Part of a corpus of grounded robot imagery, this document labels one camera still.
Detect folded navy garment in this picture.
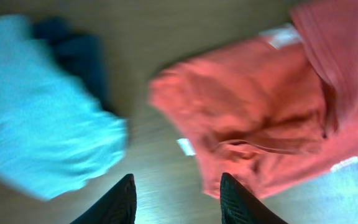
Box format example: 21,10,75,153
32,17,117,115

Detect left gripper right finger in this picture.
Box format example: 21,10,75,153
220,172,288,224

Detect folded grey t-shirt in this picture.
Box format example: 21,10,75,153
0,15,127,200

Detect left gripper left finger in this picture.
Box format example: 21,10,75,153
70,174,137,224

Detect orange printed t-shirt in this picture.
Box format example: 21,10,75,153
149,0,358,198

